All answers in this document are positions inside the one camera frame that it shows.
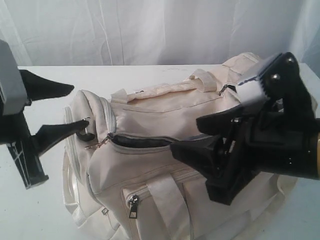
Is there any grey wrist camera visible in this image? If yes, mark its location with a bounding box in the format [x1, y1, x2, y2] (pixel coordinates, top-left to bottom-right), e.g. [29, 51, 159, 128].
[0, 40, 28, 116]
[237, 51, 313, 106]

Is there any cream canvas duffel bag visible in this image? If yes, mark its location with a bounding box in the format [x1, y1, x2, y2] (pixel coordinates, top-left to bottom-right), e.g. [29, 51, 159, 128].
[62, 52, 297, 240]

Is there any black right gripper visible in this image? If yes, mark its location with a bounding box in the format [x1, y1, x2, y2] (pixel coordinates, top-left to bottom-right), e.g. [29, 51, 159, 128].
[170, 99, 320, 205]

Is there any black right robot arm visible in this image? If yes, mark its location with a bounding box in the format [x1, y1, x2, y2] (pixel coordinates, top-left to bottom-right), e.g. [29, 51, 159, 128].
[170, 96, 320, 205]

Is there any metal ring with dark clasp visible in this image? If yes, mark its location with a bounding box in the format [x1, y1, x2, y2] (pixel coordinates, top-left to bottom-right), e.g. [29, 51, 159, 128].
[84, 133, 113, 150]

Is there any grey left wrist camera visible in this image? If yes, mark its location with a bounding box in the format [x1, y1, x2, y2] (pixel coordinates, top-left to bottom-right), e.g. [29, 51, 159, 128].
[0, 40, 28, 116]

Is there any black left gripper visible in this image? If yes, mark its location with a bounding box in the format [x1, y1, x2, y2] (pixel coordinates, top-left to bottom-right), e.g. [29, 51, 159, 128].
[0, 69, 89, 189]

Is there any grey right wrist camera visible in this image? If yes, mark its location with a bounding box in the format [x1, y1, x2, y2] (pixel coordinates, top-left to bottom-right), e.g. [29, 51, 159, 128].
[237, 51, 313, 106]

